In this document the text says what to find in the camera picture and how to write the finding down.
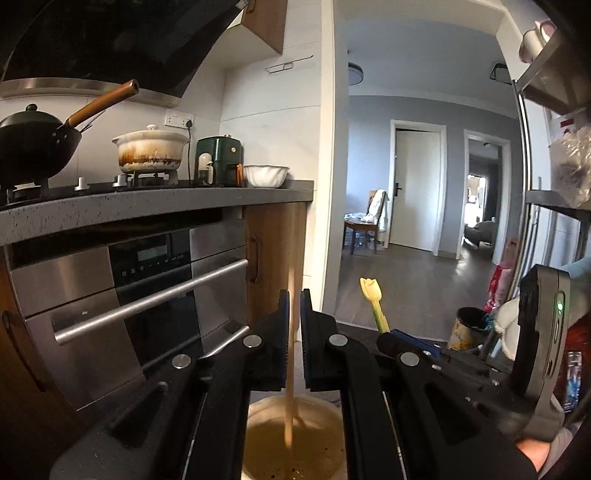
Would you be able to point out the wooden chair with cloth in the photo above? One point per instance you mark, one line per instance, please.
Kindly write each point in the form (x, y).
(370, 224)

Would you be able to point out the stainless steel built-in oven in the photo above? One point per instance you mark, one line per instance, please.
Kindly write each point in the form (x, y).
(103, 319)

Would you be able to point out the cream floral ceramic utensil holder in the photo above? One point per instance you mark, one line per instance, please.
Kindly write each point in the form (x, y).
(317, 448)

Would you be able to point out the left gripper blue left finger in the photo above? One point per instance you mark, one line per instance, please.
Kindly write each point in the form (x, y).
(256, 362)

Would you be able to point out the black wok wooden handle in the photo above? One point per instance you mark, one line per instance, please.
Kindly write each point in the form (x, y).
(36, 145)

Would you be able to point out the grey handheld camera mount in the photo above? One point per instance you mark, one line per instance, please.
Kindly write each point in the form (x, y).
(543, 319)

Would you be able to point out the yellow plastic tulip spoon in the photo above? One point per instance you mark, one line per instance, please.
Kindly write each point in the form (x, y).
(372, 292)

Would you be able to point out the white fluted bowl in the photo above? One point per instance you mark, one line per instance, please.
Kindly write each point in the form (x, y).
(265, 176)

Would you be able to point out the white wall power socket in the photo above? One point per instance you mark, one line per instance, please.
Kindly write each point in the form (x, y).
(177, 119)

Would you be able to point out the black range hood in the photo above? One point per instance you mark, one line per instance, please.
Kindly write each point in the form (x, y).
(87, 47)

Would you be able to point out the green air fryer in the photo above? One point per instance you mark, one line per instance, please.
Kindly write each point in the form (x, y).
(218, 162)

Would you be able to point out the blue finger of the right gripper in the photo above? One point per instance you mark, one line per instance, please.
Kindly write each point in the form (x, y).
(397, 342)

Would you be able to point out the dark waste bin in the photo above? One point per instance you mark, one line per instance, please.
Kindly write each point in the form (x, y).
(471, 328)

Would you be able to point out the white ceramic casserole pot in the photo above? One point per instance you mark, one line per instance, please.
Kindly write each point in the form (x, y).
(150, 150)

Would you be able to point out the white interior door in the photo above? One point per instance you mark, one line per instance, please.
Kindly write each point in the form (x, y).
(417, 182)

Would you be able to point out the person's right hand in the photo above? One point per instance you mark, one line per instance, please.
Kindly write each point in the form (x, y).
(535, 450)

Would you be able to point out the round ceiling lamp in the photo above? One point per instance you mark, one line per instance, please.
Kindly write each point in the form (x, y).
(356, 74)

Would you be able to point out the white fluffy towel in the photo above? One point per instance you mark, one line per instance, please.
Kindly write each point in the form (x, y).
(507, 327)

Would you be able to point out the metal storage rack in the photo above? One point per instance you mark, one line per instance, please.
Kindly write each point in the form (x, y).
(555, 84)

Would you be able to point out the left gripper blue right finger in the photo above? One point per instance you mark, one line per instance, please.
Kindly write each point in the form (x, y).
(336, 362)

